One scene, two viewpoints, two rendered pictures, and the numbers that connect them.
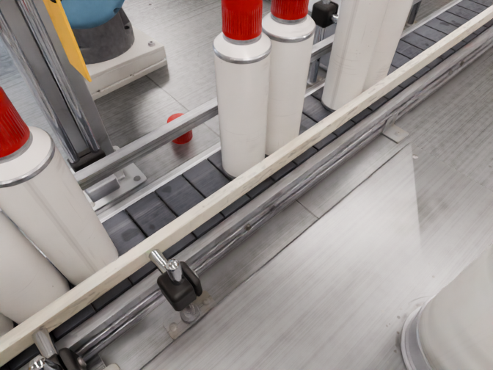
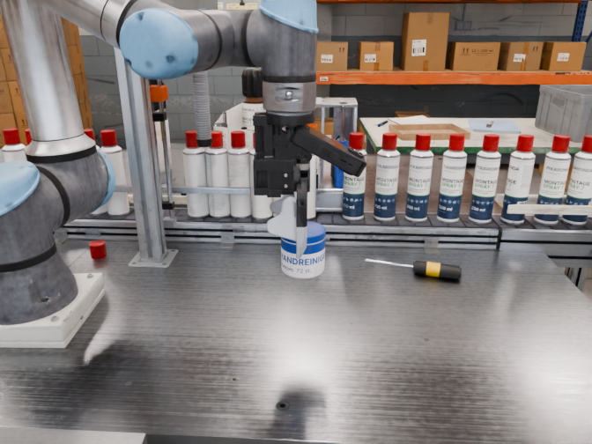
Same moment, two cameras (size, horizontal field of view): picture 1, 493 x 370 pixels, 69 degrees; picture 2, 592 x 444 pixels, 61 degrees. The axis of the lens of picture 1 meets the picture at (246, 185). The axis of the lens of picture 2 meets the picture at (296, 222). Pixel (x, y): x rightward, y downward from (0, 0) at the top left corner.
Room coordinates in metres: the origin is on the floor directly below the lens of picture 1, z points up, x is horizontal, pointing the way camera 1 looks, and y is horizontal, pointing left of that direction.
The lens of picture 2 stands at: (0.80, 1.13, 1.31)
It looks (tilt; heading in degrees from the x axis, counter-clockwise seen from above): 22 degrees down; 225
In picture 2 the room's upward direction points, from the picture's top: straight up
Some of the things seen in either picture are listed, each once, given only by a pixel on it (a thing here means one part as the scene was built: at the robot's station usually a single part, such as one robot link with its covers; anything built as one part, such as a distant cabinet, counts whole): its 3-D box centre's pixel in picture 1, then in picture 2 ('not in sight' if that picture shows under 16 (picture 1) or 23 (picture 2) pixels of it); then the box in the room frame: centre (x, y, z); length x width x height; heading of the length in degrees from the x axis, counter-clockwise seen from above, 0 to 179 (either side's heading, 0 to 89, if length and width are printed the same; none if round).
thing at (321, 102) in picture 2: not in sight; (328, 101); (-0.12, 0.32, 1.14); 0.14 x 0.11 x 0.01; 132
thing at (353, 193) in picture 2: not in sight; (354, 177); (-0.09, 0.43, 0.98); 0.05 x 0.05 x 0.20
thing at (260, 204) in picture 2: not in sight; (261, 175); (0.06, 0.27, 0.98); 0.05 x 0.05 x 0.20
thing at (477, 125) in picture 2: not in sight; (492, 125); (-1.85, -0.03, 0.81); 0.32 x 0.24 x 0.01; 30
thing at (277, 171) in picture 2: not in sight; (284, 153); (0.30, 0.61, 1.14); 0.09 x 0.08 x 0.12; 135
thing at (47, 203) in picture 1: (48, 204); (196, 174); (0.16, 0.15, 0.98); 0.05 x 0.05 x 0.20
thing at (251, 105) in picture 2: not in sight; (255, 111); (-0.33, -0.20, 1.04); 0.09 x 0.09 x 0.29
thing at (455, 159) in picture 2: not in sight; (452, 178); (-0.24, 0.60, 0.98); 0.05 x 0.05 x 0.20
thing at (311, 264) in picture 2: not in sight; (303, 248); (0.28, 0.63, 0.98); 0.07 x 0.07 x 0.07
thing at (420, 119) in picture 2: not in sight; (408, 121); (-1.62, -0.41, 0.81); 0.38 x 0.36 x 0.02; 134
